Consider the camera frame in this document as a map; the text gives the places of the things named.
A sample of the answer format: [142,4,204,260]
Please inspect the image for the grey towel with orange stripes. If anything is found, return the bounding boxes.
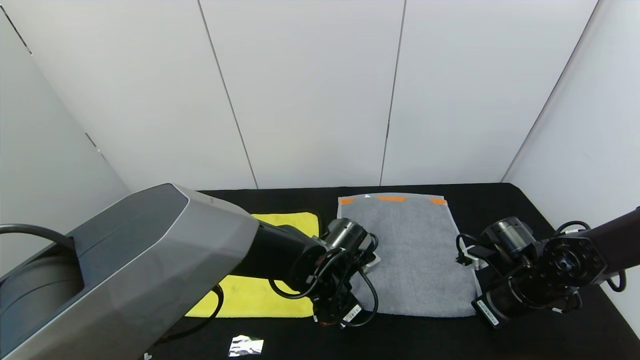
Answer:
[336,192,482,318]

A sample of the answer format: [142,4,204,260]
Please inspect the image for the yellow microfibre towel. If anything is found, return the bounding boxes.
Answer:
[186,212,320,319]

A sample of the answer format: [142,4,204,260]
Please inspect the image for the crumpled silver foil scrap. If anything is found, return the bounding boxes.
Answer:
[228,335,264,357]

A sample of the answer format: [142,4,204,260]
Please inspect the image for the black fabric table cover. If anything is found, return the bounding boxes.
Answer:
[140,182,640,360]

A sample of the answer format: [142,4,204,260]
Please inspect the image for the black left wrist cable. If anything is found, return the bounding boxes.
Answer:
[269,235,381,328]

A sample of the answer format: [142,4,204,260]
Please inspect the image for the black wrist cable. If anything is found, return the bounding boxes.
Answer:
[455,220,628,293]
[269,235,381,328]

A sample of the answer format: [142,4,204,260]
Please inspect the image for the thick dark braided hose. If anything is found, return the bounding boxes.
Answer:
[0,223,224,347]

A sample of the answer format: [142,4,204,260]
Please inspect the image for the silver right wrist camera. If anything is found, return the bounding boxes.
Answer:
[465,247,488,271]

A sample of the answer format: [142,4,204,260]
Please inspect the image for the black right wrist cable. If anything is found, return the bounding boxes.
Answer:
[455,220,628,293]

